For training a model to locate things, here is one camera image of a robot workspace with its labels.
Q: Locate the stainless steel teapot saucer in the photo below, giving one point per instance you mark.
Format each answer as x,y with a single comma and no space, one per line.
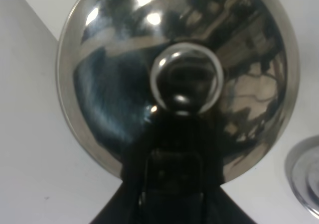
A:
302,172

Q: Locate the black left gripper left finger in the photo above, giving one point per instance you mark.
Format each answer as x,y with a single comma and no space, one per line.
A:
122,207

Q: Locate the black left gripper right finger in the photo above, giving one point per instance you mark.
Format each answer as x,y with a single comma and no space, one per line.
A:
219,208

